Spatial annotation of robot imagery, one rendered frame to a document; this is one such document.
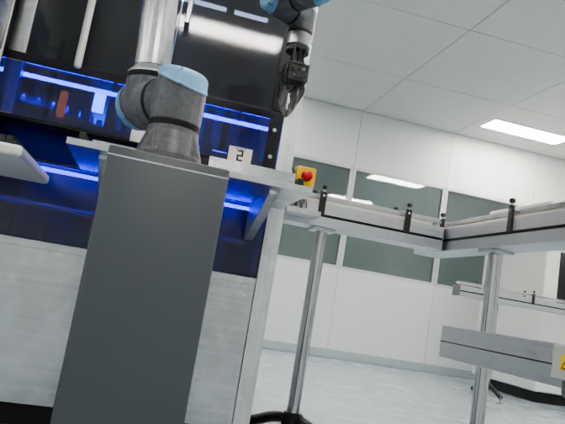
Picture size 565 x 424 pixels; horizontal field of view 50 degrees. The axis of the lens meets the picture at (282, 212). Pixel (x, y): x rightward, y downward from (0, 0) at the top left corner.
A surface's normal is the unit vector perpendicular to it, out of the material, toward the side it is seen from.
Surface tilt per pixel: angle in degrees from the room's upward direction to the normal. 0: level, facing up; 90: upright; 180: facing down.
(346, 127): 90
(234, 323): 90
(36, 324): 90
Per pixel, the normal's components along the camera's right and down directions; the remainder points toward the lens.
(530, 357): -0.96, -0.19
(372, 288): 0.23, -0.11
